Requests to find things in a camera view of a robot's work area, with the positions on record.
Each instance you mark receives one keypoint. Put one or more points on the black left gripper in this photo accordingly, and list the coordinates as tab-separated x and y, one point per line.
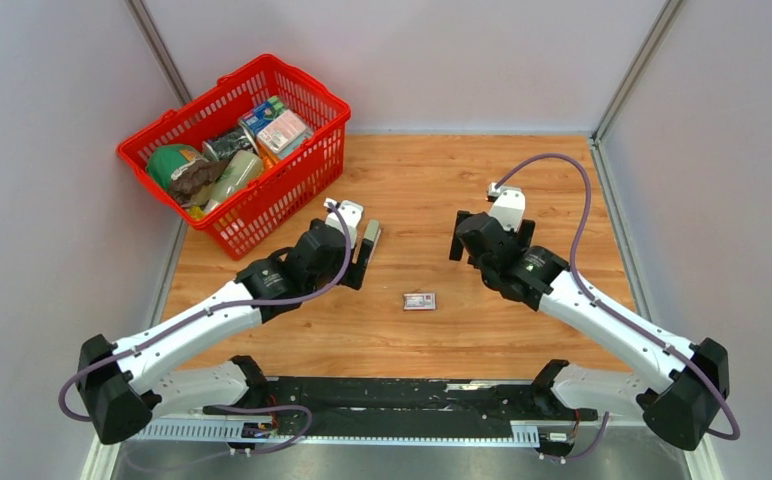
353	276

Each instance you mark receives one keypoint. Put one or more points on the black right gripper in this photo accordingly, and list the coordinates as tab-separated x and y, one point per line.
523	236

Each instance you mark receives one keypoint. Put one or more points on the small red white staple box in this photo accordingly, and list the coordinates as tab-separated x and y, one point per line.
419	301

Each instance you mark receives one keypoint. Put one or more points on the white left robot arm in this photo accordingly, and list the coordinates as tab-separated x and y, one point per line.
126	384

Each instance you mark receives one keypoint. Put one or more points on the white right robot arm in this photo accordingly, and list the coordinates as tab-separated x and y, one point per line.
676	386

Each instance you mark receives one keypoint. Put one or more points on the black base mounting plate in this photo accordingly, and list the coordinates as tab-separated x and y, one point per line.
363	404

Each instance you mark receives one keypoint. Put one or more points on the red plastic shopping basket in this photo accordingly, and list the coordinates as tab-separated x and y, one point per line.
249	216

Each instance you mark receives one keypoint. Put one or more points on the pale green bottle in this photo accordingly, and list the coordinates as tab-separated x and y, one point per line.
242	168

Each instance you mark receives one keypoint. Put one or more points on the pink white carton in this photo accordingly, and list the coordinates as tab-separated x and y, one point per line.
284	134

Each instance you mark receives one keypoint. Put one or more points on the dark patterned can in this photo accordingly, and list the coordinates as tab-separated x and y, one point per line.
225	146

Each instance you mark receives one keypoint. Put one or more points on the blue green box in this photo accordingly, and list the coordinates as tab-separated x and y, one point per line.
262	115

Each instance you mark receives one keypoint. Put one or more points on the brown crumpled bag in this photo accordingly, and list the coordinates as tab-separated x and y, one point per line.
189	180

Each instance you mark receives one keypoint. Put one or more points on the green round package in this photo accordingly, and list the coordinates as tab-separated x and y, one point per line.
168	162

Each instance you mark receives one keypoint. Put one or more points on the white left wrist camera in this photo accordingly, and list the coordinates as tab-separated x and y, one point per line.
344	216

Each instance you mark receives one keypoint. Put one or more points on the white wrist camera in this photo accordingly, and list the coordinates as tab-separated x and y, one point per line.
508	206
344	216

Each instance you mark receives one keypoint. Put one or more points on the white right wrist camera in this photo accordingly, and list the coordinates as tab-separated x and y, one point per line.
508	206

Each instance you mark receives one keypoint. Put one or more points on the slotted grey cable duct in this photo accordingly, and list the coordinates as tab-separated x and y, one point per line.
250	430

